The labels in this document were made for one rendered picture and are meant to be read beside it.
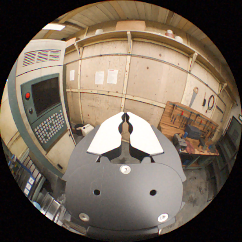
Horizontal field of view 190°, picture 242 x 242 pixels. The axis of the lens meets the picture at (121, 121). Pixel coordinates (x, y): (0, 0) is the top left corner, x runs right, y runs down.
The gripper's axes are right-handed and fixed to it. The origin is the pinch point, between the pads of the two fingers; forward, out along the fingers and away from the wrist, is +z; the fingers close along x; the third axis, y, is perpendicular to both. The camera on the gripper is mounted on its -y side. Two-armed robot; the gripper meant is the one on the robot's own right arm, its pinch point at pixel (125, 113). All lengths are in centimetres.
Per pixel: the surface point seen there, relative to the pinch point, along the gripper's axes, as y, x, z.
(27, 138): 5.4, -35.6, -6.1
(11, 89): -13.8, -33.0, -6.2
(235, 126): 20, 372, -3
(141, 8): -169, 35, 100
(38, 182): 59, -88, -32
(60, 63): -34, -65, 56
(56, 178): 67, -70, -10
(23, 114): 0, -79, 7
